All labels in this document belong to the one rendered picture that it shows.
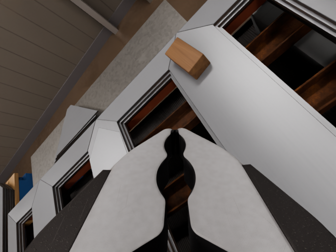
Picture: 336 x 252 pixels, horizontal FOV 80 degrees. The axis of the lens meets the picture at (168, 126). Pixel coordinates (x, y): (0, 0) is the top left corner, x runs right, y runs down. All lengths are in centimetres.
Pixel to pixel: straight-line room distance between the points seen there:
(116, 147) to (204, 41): 44
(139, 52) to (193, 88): 44
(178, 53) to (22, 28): 223
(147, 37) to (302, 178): 78
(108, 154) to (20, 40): 215
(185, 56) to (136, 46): 45
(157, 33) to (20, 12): 188
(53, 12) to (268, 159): 247
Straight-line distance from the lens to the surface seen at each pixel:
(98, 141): 81
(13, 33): 271
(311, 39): 76
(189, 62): 57
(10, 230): 137
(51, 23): 267
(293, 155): 47
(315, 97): 67
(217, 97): 54
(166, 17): 96
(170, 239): 60
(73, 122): 110
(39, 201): 113
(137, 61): 94
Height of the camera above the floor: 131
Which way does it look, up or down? 52 degrees down
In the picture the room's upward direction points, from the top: 68 degrees counter-clockwise
